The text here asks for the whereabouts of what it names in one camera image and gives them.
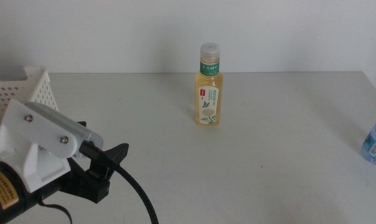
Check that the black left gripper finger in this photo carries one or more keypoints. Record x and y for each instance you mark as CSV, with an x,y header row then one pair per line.
x,y
118,152
82,124

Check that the yellow tea bottle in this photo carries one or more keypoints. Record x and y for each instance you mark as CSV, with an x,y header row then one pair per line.
x,y
208,99

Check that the white perforated plastic basket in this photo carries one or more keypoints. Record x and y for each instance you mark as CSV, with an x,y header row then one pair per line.
x,y
35,84

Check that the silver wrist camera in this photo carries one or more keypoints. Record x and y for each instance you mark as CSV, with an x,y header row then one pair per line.
x,y
79,133

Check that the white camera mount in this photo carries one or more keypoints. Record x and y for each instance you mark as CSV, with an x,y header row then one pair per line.
x,y
35,130

